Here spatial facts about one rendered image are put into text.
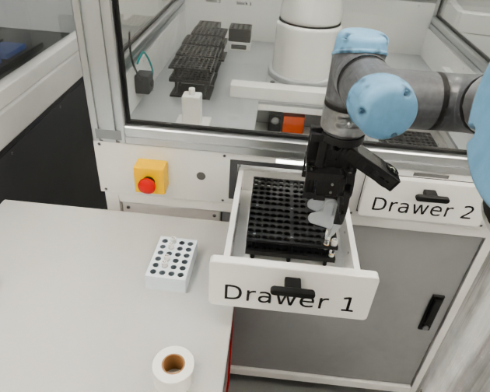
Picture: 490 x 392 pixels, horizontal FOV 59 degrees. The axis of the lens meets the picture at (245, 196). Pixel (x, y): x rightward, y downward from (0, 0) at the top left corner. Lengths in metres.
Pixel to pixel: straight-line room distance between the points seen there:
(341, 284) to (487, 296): 0.51
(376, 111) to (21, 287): 0.77
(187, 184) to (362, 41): 0.59
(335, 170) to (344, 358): 0.94
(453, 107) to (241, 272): 0.42
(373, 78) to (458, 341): 0.34
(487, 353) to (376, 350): 1.25
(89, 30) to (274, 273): 0.60
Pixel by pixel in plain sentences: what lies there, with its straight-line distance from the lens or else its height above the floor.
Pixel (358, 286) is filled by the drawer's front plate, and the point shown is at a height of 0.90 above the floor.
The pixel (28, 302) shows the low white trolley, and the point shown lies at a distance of 0.98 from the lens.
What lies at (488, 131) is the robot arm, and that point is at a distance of 0.24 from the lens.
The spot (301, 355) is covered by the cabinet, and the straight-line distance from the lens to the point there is 1.55.
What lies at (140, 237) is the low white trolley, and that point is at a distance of 1.06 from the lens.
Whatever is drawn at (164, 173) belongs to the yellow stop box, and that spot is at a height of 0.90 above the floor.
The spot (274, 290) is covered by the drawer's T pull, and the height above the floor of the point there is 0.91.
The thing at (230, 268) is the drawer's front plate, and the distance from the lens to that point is 0.76.
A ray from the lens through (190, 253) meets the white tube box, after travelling 0.95.
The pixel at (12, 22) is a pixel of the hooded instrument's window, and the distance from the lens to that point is 1.50.
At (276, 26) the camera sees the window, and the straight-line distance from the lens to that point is 0.92.
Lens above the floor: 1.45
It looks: 36 degrees down
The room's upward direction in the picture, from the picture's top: 4 degrees clockwise
